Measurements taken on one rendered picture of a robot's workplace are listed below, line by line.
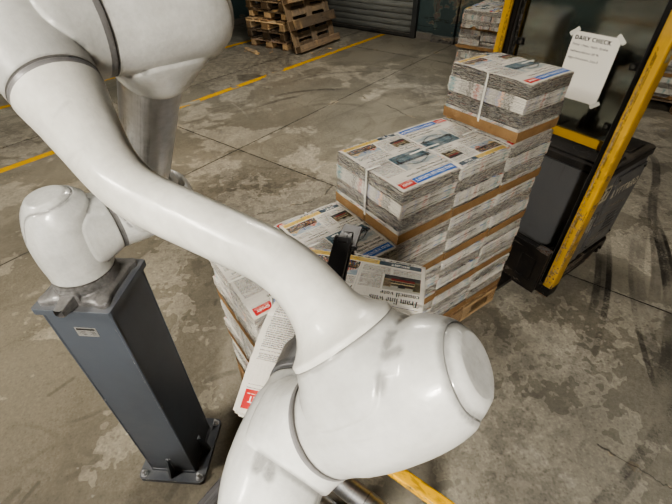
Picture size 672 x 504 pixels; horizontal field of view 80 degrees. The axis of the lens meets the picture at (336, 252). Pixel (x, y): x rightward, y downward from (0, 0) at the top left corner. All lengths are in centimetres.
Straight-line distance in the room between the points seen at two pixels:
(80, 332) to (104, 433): 98
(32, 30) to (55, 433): 193
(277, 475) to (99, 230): 82
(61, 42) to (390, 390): 49
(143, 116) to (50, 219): 39
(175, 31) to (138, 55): 6
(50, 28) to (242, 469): 50
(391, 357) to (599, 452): 194
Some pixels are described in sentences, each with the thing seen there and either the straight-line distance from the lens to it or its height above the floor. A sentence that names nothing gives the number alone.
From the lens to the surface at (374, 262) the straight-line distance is 90.
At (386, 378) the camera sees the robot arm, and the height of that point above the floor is 150.
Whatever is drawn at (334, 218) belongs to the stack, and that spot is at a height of 83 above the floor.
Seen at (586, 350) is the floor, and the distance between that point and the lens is 254.
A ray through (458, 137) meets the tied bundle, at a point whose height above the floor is 106.
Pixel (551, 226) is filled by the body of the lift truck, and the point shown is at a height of 37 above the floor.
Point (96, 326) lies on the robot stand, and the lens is 123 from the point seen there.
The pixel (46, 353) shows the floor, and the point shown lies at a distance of 263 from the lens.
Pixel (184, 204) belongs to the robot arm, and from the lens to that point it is 41.
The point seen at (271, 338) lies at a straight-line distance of 73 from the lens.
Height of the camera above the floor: 175
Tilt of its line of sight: 40 degrees down
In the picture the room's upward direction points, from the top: straight up
